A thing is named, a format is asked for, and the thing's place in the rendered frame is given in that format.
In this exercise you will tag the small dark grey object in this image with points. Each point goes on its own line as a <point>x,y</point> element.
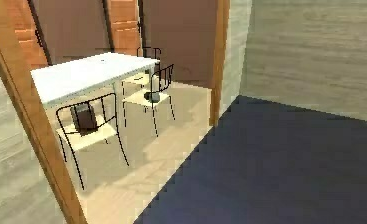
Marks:
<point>152,96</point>

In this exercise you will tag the dark brown box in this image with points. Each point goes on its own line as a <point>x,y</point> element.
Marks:
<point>84,116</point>

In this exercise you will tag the white table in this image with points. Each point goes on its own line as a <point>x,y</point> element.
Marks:
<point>81,75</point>

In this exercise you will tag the brown panel orange frame window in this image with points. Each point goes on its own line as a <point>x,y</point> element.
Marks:
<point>181,36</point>
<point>71,28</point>

